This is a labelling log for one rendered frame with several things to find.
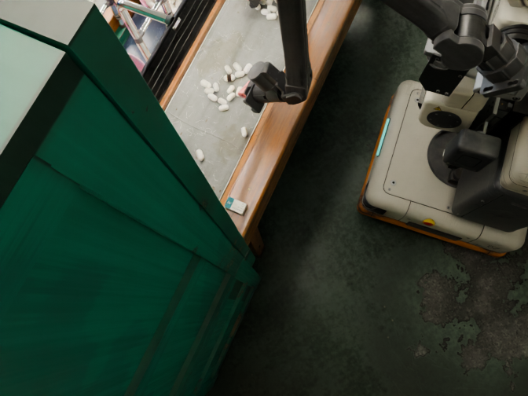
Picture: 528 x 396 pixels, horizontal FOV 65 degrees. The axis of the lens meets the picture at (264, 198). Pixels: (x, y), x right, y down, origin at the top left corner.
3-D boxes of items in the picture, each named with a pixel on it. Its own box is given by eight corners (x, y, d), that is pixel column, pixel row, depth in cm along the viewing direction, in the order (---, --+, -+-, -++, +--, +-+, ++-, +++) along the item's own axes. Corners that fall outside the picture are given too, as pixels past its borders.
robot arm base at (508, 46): (525, 89, 82) (536, 38, 85) (504, 66, 78) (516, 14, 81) (482, 98, 89) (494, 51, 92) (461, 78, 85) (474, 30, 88)
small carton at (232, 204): (247, 205, 125) (247, 203, 123) (242, 215, 124) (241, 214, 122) (229, 197, 126) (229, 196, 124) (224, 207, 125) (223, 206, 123)
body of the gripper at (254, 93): (240, 100, 120) (257, 100, 115) (256, 71, 122) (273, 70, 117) (255, 114, 124) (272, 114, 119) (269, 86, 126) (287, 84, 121)
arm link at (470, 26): (504, 58, 81) (505, 37, 83) (475, 27, 76) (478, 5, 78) (459, 76, 88) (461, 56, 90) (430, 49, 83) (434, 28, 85)
